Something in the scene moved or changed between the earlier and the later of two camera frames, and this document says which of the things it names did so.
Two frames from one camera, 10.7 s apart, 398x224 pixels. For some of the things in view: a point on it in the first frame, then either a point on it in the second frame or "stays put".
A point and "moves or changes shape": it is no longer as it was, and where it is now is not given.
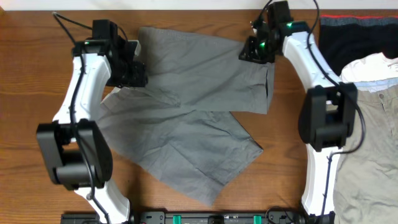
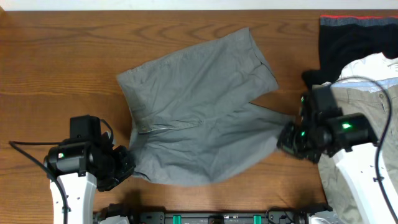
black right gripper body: (260, 51) to (303, 143)
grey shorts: (178, 127) moves or changes shape
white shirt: (372, 73) stays put
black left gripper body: (129, 74) to (114, 167)
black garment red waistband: (344, 38) stays put
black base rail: (196, 217) stays put
